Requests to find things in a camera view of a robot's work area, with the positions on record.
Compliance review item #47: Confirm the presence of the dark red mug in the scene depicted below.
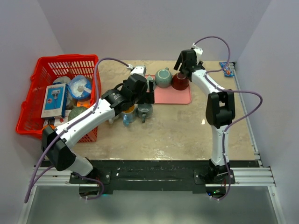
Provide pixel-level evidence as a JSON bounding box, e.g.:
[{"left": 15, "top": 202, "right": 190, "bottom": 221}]
[{"left": 171, "top": 72, "right": 189, "bottom": 91}]

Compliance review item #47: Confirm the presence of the grey-blue mug front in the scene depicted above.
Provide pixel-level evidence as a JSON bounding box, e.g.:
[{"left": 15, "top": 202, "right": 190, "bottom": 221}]
[{"left": 136, "top": 104, "right": 153, "bottom": 123}]

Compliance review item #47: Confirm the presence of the blue butterfly mug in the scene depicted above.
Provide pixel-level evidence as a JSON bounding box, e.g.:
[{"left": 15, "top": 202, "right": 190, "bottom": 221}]
[{"left": 121, "top": 105, "right": 136, "bottom": 126}]

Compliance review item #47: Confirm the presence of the white speckled mug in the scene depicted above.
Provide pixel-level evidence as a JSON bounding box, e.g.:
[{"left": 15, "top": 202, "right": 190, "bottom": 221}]
[{"left": 108, "top": 116, "right": 119, "bottom": 124}]

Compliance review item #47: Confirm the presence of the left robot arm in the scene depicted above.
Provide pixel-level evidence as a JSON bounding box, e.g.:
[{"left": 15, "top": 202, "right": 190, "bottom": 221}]
[{"left": 42, "top": 74, "right": 155, "bottom": 183}]

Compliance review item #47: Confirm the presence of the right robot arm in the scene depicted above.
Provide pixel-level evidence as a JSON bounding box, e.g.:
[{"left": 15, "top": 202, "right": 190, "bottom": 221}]
[{"left": 174, "top": 49, "right": 235, "bottom": 183}]

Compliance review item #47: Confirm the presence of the teal mug back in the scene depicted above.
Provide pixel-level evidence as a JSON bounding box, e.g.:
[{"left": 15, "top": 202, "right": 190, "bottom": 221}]
[{"left": 155, "top": 68, "right": 172, "bottom": 88}]

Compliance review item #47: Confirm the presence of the pink tray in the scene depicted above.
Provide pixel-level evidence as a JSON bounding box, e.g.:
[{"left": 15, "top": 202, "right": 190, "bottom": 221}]
[{"left": 154, "top": 84, "right": 192, "bottom": 105}]

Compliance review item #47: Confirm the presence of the blue snack packet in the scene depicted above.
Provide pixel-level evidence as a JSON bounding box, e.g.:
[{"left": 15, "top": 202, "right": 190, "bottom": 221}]
[{"left": 219, "top": 62, "right": 235, "bottom": 77}]

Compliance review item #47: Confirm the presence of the blue white plastic bag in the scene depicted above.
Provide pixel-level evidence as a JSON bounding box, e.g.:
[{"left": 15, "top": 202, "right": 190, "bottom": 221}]
[{"left": 68, "top": 75, "right": 92, "bottom": 100}]

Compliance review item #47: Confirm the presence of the green melon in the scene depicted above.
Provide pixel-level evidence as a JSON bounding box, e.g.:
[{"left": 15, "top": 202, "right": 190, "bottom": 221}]
[{"left": 67, "top": 106, "right": 87, "bottom": 121}]

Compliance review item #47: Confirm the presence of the round tin can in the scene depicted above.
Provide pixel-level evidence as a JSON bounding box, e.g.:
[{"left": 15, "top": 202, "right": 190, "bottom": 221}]
[{"left": 52, "top": 76, "right": 71, "bottom": 85}]

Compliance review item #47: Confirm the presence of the blue product box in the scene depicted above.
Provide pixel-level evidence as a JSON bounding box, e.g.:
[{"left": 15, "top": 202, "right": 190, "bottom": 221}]
[{"left": 41, "top": 84, "right": 68, "bottom": 119}]

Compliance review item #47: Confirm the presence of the orange fruit in basket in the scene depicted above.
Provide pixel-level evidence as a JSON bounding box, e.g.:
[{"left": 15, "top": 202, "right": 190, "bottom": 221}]
[{"left": 42, "top": 125, "right": 56, "bottom": 131}]

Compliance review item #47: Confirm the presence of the red plastic basket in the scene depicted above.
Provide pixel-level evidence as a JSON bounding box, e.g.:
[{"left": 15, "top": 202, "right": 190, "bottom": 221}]
[{"left": 15, "top": 54, "right": 99, "bottom": 140}]

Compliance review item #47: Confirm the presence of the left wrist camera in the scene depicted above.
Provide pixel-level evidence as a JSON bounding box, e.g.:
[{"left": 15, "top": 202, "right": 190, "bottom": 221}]
[{"left": 127, "top": 65, "right": 146, "bottom": 77}]

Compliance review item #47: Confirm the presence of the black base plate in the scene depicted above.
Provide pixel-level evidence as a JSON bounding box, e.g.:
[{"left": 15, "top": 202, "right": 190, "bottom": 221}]
[{"left": 69, "top": 160, "right": 260, "bottom": 199}]

